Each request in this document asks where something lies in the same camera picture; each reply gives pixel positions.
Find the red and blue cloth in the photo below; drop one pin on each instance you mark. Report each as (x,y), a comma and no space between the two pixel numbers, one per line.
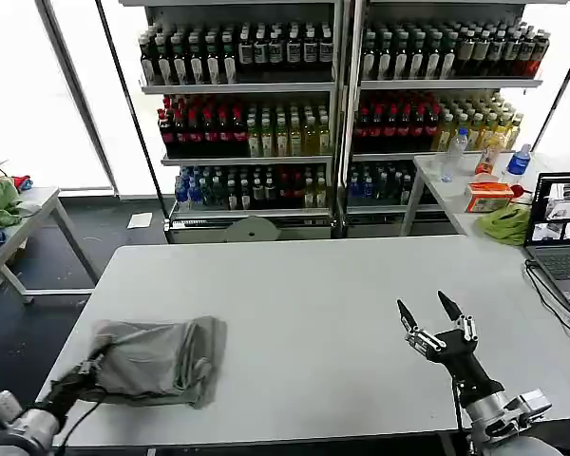
(23,183)

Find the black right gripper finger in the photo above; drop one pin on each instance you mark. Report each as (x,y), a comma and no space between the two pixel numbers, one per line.
(458,316)
(415,332)

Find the small red object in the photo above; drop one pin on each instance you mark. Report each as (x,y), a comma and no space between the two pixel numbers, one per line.
(518,190)

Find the white paper sheet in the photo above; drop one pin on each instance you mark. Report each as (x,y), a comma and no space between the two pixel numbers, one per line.
(139,220)

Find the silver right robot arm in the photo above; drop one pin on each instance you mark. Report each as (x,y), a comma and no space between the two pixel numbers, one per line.
(513,418)

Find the green cloth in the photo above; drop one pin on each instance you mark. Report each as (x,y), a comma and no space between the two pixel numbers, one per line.
(0,202)
(506,225)

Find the white side table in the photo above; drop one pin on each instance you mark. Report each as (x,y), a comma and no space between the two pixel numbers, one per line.
(432,199)

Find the grey open laptop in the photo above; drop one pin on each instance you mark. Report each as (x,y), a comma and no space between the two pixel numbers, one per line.
(560,228)

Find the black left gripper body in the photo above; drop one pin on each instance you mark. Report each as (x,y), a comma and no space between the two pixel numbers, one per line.
(69,387)

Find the grey side table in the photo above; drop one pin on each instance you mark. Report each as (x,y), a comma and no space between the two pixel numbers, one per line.
(33,209)

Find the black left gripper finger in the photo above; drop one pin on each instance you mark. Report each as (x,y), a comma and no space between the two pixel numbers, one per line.
(89,368)

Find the grey printed t-shirt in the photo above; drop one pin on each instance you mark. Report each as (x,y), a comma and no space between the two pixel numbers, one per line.
(161,356)

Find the round grey disc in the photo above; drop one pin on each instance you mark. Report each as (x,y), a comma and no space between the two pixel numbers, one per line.
(252,230)

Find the orange juice bottle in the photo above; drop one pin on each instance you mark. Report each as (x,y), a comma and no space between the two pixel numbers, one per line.
(487,159)

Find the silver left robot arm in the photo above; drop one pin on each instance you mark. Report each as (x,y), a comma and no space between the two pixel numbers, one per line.
(14,423)

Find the blue label water bottle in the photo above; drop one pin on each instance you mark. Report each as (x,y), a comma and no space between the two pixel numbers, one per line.
(518,161)

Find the clear water bottle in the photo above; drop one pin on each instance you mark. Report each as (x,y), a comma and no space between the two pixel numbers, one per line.
(455,149)

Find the metal shelf with bottles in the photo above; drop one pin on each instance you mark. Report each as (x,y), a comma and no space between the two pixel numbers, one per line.
(247,119)
(437,109)

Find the orange tissue box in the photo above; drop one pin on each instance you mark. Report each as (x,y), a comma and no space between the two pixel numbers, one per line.
(487,197)

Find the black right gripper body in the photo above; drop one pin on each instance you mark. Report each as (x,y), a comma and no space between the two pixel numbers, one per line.
(461,356)

